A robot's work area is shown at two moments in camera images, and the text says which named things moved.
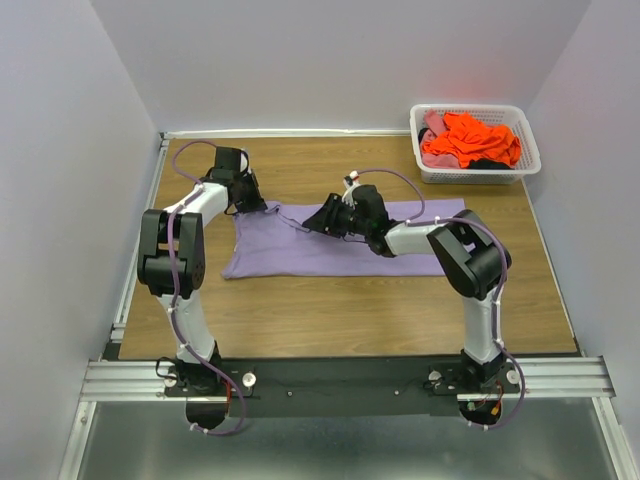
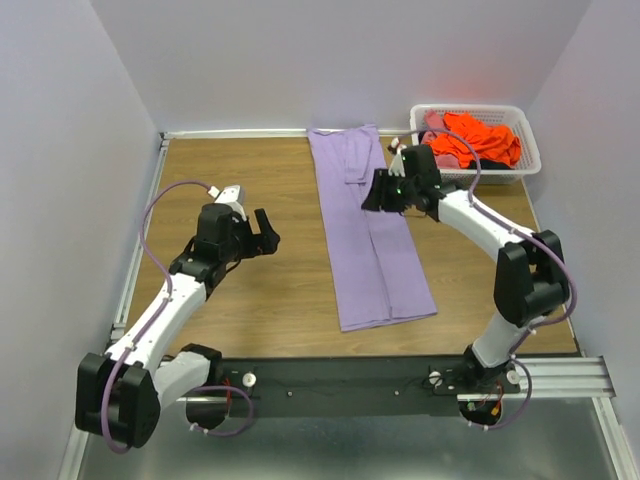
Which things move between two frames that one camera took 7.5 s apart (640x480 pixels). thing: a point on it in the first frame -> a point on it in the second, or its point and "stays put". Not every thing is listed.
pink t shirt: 436,124 stays put
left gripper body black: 250,196 -> 244,243
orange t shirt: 466,138 stays put
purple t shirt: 270,240 -> 377,269
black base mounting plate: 339,387 stays put
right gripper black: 325,219 -> 374,202
